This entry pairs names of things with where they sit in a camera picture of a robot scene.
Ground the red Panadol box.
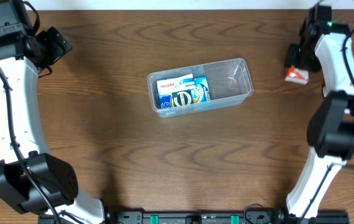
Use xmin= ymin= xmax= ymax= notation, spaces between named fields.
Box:
xmin=285 ymin=66 xmax=309 ymax=85

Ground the blue Kool Fever box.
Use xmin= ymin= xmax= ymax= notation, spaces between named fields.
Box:
xmin=158 ymin=77 xmax=212 ymax=109

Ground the white blue Panadol box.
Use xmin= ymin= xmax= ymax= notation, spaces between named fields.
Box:
xmin=157 ymin=73 xmax=195 ymax=96

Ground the clear plastic container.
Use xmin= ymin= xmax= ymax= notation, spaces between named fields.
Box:
xmin=147 ymin=58 xmax=254 ymax=118

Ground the green round-logo box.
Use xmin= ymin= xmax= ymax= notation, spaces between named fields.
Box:
xmin=172 ymin=90 xmax=193 ymax=107

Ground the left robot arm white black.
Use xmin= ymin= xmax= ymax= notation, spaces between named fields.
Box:
xmin=0 ymin=23 xmax=109 ymax=223

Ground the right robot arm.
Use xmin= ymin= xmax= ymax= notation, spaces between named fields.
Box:
xmin=282 ymin=21 xmax=354 ymax=223

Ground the black mounting rail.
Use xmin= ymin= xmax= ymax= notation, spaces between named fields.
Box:
xmin=104 ymin=208 xmax=350 ymax=224

